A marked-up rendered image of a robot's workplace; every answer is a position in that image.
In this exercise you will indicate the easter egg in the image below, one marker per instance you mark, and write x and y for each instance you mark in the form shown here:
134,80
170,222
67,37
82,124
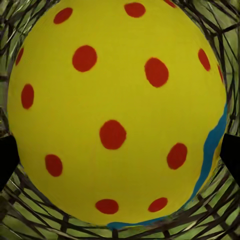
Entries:
118,109

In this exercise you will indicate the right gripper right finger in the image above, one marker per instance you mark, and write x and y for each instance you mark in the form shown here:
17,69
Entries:
230,155

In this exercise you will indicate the wicker basket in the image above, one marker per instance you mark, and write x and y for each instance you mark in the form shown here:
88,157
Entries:
6,205

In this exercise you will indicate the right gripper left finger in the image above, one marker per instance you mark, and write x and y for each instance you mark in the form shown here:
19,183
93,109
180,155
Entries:
9,159

